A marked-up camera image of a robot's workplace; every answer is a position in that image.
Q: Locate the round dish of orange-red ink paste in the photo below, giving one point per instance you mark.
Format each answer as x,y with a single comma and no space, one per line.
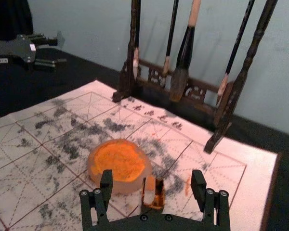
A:
120,161

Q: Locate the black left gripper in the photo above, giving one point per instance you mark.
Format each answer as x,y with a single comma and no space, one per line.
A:
13,51

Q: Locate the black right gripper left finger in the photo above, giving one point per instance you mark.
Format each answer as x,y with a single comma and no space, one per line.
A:
101,204

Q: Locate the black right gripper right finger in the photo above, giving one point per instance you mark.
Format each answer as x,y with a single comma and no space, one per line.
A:
208,204

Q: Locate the small stone seal block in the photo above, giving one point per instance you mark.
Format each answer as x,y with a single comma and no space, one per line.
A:
149,191

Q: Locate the black drape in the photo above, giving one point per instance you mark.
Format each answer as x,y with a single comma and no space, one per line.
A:
9,16

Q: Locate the dark carved wooden brush rack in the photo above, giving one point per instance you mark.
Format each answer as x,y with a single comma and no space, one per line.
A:
125,80

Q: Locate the black table cloth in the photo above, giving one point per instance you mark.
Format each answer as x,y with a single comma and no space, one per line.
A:
26,96

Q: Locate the gridded calligraphy paper with ink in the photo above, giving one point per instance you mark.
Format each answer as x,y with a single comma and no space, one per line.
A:
38,168

